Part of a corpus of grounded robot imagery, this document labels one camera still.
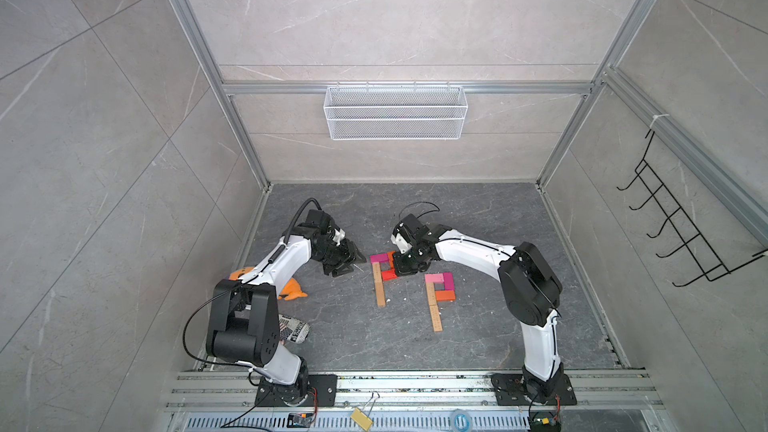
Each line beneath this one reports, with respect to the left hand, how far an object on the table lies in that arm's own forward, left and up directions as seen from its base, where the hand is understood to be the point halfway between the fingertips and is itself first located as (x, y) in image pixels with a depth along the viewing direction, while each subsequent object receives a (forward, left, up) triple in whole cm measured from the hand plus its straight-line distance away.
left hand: (363, 259), depth 87 cm
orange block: (-8, -24, -9) cm, 27 cm away
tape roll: (-39, -24, -10) cm, 47 cm away
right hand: (-1, -10, -7) cm, 12 cm away
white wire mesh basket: (+46, -11, +20) cm, 51 cm away
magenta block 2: (-3, -26, -10) cm, 28 cm away
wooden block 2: (-7, -5, -10) cm, 13 cm away
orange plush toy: (-7, +22, -5) cm, 23 cm away
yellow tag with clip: (-38, 0, -9) cm, 39 cm away
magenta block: (+5, -5, -8) cm, 10 cm away
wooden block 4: (-15, -21, -9) cm, 27 cm away
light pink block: (-2, -22, -10) cm, 24 cm away
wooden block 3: (-7, -20, -10) cm, 24 cm away
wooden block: (-1, -4, -9) cm, 10 cm away
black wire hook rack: (-10, -72, +24) cm, 77 cm away
